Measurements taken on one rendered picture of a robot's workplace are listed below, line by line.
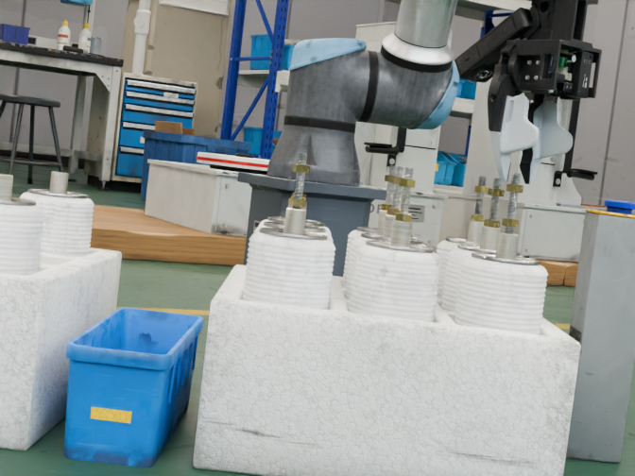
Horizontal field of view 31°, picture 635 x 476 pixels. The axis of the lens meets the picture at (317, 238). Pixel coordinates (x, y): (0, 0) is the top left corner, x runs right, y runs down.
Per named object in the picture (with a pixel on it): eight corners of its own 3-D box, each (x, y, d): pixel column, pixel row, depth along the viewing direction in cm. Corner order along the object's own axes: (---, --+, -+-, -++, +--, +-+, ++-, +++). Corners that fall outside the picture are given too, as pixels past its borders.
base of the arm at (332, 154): (250, 173, 187) (258, 112, 186) (330, 181, 194) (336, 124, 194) (293, 179, 174) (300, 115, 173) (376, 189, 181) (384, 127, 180)
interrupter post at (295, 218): (283, 236, 127) (286, 207, 126) (304, 238, 126) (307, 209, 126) (281, 237, 124) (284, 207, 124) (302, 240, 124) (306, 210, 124)
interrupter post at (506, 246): (518, 265, 125) (522, 235, 124) (496, 263, 124) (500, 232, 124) (513, 263, 127) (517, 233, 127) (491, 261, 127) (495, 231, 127)
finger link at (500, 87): (490, 127, 121) (508, 48, 121) (479, 127, 122) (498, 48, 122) (518, 139, 124) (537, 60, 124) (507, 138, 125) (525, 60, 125)
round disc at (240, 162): (180, 163, 365) (182, 146, 365) (265, 172, 380) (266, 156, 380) (218, 170, 339) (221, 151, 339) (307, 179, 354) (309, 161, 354)
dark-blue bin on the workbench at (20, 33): (-9, 43, 658) (-7, 25, 657) (19, 48, 665) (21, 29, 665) (0, 42, 637) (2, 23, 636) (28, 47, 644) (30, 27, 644)
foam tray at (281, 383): (220, 391, 158) (234, 263, 157) (497, 423, 159) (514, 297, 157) (191, 468, 119) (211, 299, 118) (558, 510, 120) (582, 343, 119)
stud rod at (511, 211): (502, 239, 126) (511, 172, 125) (511, 241, 126) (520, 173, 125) (504, 240, 125) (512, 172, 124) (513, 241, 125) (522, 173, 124)
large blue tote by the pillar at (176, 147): (133, 198, 610) (141, 129, 607) (201, 204, 633) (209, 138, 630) (175, 208, 569) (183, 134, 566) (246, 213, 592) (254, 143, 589)
